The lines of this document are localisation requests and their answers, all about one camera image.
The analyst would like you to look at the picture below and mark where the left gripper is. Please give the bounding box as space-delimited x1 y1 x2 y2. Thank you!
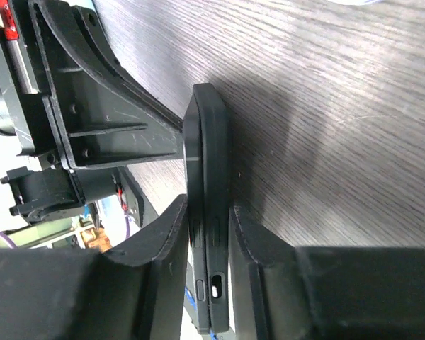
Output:
0 1 183 223

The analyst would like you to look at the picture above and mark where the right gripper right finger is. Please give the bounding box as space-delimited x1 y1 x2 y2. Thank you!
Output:
229 206 425 339

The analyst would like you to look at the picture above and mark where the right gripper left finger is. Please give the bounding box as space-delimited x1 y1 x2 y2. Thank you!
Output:
0 195 188 339

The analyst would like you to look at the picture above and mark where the black smartphone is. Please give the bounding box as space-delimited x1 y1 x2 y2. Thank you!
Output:
183 96 210 334

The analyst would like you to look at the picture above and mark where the black phone case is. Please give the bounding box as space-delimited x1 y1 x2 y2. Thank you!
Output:
193 83 230 334

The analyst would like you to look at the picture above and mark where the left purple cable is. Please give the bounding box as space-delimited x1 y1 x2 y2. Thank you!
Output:
0 208 135 249

